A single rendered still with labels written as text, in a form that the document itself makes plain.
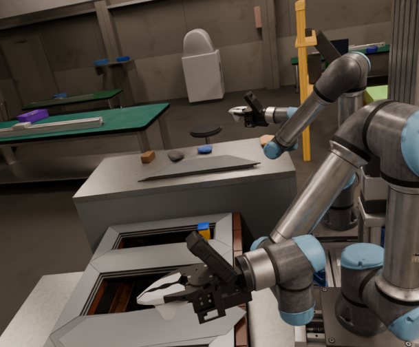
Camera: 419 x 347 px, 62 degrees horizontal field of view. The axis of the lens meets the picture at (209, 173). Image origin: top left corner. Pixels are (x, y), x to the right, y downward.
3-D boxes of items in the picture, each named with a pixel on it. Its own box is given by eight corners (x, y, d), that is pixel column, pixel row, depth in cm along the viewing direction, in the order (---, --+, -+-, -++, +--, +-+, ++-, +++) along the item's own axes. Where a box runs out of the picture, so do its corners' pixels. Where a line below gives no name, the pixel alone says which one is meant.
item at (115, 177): (74, 203, 208) (72, 197, 207) (106, 163, 263) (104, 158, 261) (296, 176, 194) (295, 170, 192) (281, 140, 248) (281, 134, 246)
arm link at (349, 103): (329, 189, 150) (326, 58, 127) (340, 175, 160) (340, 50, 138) (358, 194, 143) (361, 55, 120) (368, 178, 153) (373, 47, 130)
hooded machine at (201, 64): (228, 94, 867) (219, 25, 801) (223, 102, 804) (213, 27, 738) (195, 98, 888) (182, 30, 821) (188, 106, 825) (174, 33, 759)
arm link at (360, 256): (367, 268, 105) (369, 231, 99) (400, 299, 93) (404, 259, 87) (331, 281, 103) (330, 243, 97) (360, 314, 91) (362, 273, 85)
